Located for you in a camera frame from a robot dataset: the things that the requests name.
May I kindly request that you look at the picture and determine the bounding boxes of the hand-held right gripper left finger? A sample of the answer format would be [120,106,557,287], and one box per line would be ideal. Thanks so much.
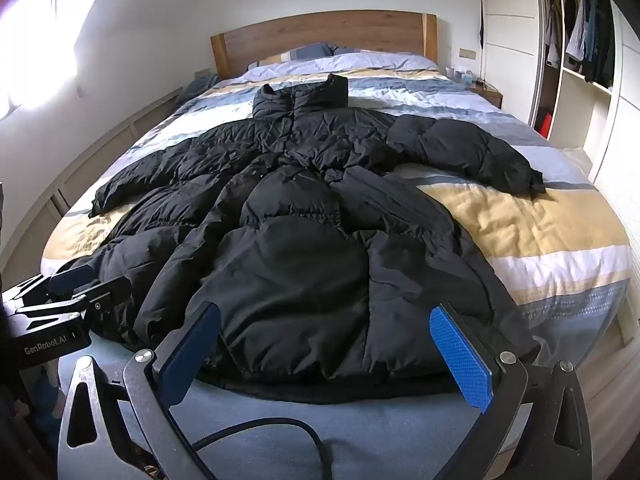
[57,302,223,480]

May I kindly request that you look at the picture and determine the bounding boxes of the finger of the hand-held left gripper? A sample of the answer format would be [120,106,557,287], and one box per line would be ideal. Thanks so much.
[0,266,98,311]
[15,277,135,335]

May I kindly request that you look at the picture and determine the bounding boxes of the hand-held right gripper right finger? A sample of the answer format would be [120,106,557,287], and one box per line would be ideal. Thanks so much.
[429,304,593,480]

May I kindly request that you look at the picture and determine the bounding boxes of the black puffer jacket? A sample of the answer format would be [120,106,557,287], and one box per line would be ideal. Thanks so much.
[89,74,547,386]

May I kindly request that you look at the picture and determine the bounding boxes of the hanging clothes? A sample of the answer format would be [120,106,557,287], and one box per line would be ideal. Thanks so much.
[542,0,617,90]

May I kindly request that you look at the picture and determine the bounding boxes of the bed with striped duvet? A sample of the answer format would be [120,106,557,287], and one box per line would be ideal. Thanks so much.
[40,52,635,480]

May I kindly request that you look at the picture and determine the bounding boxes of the bright window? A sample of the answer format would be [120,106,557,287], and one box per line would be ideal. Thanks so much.
[0,0,83,118]

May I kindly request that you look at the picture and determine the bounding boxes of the blue cloth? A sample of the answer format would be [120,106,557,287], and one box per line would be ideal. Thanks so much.
[177,72,221,107]

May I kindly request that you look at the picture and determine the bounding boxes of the wooden nightstand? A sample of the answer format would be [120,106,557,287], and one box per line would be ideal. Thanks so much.
[470,82,503,109]

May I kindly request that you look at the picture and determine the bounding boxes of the blue striped pillow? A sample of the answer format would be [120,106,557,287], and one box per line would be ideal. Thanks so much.
[247,42,362,68]

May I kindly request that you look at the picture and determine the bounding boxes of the white wardrobe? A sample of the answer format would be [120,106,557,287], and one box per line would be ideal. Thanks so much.
[477,0,640,188]

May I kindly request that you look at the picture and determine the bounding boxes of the wooden bed headboard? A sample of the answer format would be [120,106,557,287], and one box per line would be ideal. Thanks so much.
[210,10,438,81]

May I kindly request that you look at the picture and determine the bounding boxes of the black cable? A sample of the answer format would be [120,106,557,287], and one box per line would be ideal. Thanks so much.
[191,421,329,480]

